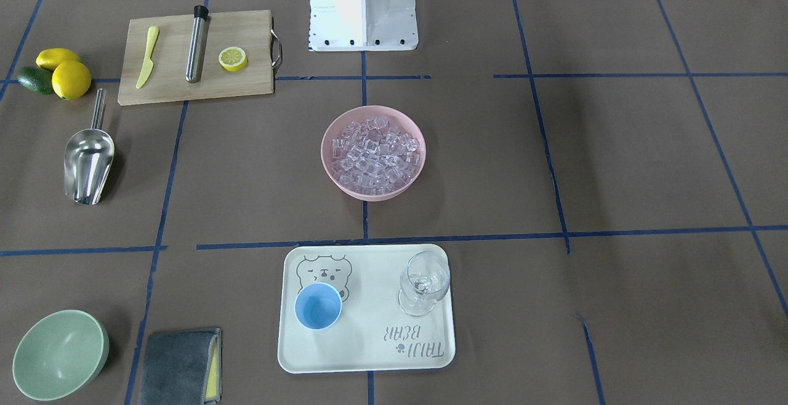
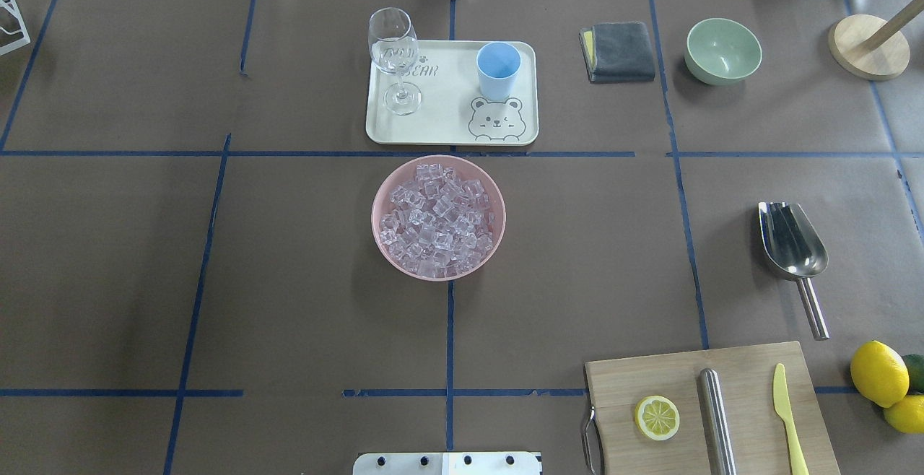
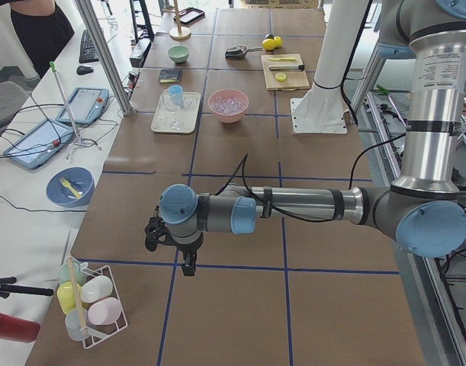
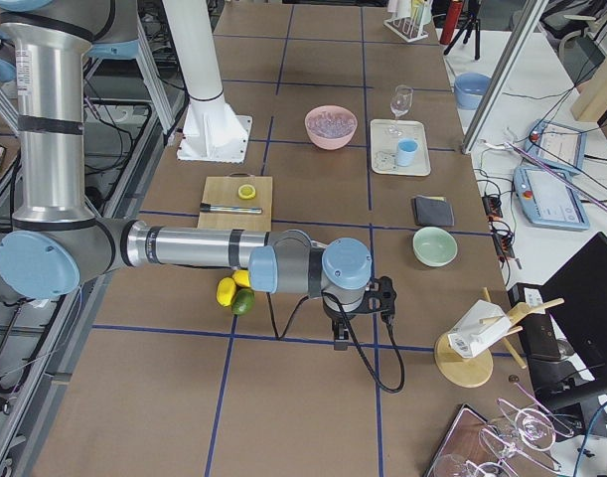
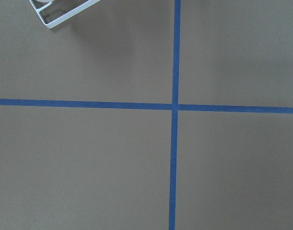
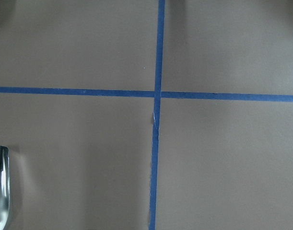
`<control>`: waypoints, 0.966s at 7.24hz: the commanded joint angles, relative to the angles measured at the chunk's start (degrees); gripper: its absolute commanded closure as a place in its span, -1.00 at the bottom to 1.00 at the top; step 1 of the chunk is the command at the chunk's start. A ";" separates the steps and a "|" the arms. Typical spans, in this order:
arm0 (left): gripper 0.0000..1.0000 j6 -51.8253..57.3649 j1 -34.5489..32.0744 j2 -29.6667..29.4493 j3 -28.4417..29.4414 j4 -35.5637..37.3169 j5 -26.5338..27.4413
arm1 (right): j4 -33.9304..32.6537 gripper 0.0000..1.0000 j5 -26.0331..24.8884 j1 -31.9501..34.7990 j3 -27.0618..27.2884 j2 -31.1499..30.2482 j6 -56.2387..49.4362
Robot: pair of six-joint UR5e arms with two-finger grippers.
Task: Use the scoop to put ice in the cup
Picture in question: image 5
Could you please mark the white wire cup rack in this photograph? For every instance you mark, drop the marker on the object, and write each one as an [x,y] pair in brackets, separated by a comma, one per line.
[54,12]

